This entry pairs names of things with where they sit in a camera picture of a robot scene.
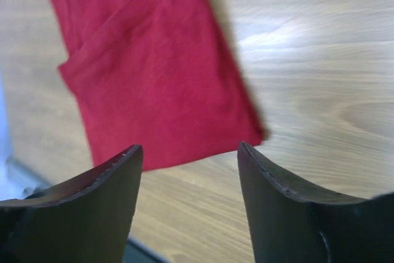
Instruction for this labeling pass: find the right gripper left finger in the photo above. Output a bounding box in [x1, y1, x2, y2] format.
[1, 145, 143, 262]

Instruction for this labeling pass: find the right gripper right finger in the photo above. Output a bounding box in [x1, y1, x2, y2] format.
[237, 143, 393, 263]

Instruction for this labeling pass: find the red t shirt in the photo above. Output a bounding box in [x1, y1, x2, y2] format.
[50, 0, 266, 171]

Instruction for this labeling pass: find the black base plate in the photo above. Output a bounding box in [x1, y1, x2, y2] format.
[123, 237, 169, 263]

